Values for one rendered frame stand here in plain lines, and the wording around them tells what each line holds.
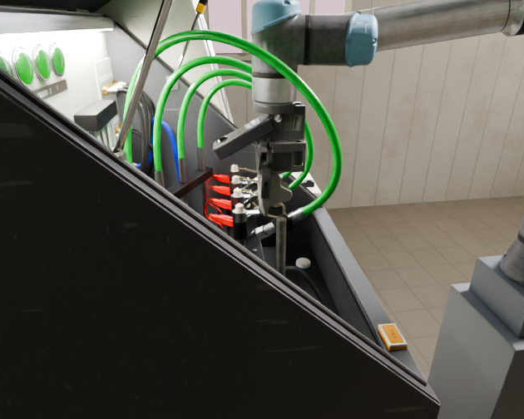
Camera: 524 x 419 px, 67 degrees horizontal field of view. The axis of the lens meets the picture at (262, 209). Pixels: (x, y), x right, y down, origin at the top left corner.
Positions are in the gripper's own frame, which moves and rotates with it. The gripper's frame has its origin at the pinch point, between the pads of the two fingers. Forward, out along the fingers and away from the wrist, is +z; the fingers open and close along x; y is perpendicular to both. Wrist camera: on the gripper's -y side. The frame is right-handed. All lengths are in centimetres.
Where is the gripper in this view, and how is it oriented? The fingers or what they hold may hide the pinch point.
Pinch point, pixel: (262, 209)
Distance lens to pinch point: 75.7
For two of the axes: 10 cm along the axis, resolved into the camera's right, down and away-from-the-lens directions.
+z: 0.0, 9.0, 4.3
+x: -1.1, -4.2, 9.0
